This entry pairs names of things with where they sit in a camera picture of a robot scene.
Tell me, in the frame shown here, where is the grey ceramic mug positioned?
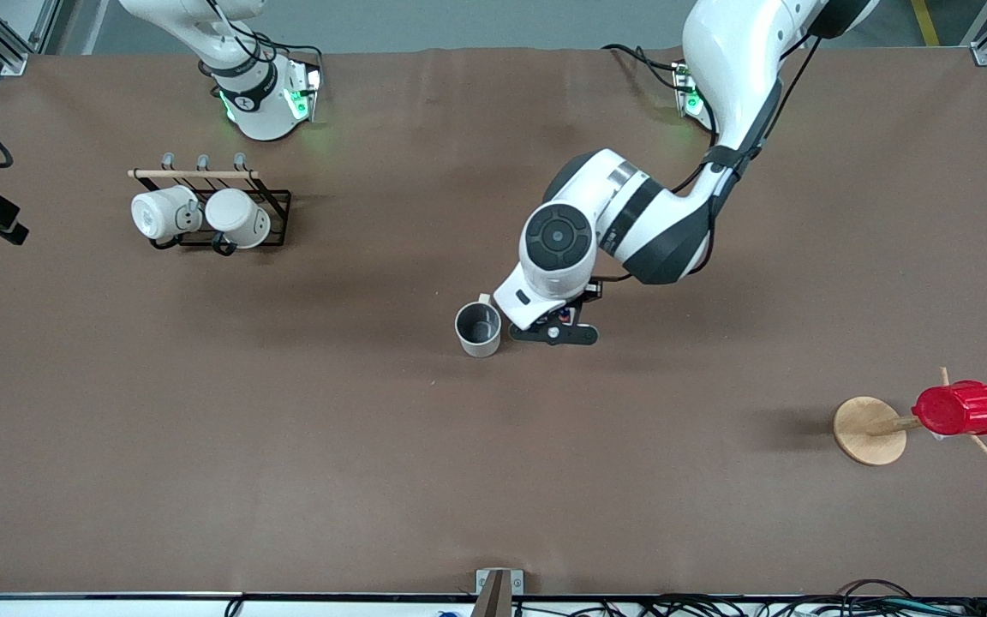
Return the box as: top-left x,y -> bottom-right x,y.
455,294 -> 503,358

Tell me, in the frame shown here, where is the red plastic cup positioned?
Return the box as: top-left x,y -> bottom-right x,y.
912,380 -> 987,437

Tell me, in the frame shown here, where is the white mug with flat base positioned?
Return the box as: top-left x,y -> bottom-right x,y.
131,186 -> 203,242

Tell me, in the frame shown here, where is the brown table cover sheet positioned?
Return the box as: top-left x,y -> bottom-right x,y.
0,47 -> 987,597

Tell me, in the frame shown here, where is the wooden mug tree stand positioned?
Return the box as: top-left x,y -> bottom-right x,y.
833,367 -> 987,467

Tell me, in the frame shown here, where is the black wire mug rack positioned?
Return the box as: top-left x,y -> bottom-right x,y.
128,153 -> 292,256

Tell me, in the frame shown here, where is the white mug with black handle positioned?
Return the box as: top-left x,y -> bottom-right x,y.
205,189 -> 272,249

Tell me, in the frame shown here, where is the black left base cable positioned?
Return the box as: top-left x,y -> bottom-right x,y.
602,43 -> 693,93

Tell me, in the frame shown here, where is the metal bracket with post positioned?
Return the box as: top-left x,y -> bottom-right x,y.
472,568 -> 524,617

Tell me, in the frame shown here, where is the black cable bundle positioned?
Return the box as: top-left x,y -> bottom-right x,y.
511,579 -> 987,617

